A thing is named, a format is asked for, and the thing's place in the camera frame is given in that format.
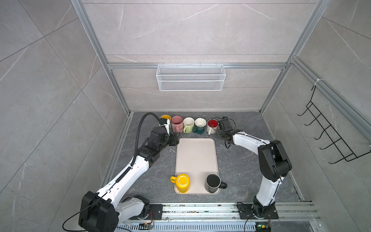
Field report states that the blue mug yellow inside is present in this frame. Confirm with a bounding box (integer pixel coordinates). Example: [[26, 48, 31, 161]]
[[161, 115, 172, 120]]

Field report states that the black mug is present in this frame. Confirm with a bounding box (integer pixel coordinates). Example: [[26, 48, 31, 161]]
[[205, 174, 228, 193]]

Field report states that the dark green mug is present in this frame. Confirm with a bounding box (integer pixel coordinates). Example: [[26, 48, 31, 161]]
[[192, 118, 207, 135]]

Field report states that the pink ghost print mug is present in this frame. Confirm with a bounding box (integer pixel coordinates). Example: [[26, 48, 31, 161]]
[[171, 116, 184, 133]]

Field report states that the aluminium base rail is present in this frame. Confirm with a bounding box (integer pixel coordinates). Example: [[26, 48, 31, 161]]
[[81, 201, 322, 232]]

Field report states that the light green mug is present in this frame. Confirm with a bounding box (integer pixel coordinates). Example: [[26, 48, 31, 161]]
[[183, 117, 195, 133]]

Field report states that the white mug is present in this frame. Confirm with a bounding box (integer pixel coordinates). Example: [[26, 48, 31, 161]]
[[206, 119, 219, 135]]

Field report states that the beige plastic tray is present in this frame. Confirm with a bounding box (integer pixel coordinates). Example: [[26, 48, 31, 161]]
[[175, 138, 219, 195]]

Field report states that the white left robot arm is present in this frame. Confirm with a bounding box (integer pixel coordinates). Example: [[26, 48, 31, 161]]
[[75, 112, 179, 232]]

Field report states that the black wire hook rack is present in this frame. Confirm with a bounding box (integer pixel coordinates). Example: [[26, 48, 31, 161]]
[[297, 86, 371, 165]]

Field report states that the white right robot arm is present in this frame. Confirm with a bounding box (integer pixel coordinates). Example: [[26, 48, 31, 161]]
[[220, 129, 292, 218]]

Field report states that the white wire mesh basket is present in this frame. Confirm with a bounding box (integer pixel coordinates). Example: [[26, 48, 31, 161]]
[[156, 64, 226, 91]]

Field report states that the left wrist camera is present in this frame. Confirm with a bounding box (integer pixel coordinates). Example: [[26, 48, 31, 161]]
[[159, 118, 171, 135]]

